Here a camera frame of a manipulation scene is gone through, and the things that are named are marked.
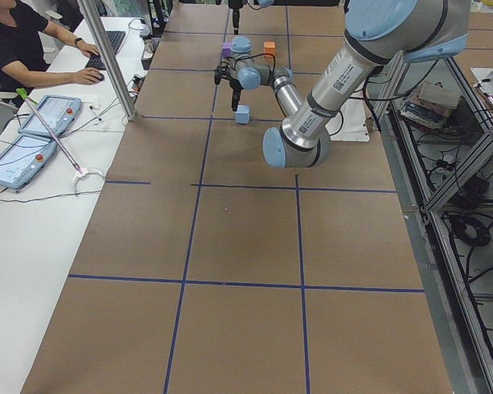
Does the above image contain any aluminium frame post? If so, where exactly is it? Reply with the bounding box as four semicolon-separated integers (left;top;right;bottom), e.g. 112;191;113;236
78;0;136;121

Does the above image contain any light blue foam block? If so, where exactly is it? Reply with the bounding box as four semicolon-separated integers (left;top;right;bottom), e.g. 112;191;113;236
235;105;251;124

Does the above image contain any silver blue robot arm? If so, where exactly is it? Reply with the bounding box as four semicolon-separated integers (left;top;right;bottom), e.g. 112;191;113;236
214;1;470;168

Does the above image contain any brown paper table cover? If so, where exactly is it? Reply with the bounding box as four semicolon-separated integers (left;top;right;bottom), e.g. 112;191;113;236
19;0;493;394

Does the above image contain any purple foam block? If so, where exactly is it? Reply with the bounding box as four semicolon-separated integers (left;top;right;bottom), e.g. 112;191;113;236
221;42;232;58

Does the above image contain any orange foam block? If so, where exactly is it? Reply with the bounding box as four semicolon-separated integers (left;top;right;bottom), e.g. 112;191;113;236
263;41;277;58

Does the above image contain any metal cup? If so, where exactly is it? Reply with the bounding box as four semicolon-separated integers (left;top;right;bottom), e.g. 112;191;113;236
141;39;154;59

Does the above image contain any black keyboard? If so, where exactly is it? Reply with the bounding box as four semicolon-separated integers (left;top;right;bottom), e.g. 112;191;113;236
84;30;127;71

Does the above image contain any person in black shirt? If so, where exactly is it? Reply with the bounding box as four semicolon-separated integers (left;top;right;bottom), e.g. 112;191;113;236
0;1;101;92

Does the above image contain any pink reacher grabber stick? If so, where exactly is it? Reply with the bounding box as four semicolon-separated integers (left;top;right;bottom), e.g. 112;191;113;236
16;88;105;196

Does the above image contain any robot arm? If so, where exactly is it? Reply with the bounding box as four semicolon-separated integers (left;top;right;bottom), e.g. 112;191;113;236
227;0;274;35

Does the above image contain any upper teach pendant tablet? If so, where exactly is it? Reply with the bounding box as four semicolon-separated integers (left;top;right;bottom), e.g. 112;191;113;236
18;94;82;137

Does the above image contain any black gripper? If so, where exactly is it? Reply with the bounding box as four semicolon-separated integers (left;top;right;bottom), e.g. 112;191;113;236
214;62;242;112

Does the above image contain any stack of books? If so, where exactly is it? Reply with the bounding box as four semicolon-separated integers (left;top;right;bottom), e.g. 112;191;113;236
399;81;461;130

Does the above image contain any teach pendant tablet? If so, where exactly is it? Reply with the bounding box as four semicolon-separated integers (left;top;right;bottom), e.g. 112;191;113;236
0;134;57;190
18;94;82;137

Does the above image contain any lower teach pendant tablet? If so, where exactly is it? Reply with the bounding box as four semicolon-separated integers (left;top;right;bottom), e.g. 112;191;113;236
0;134;57;190

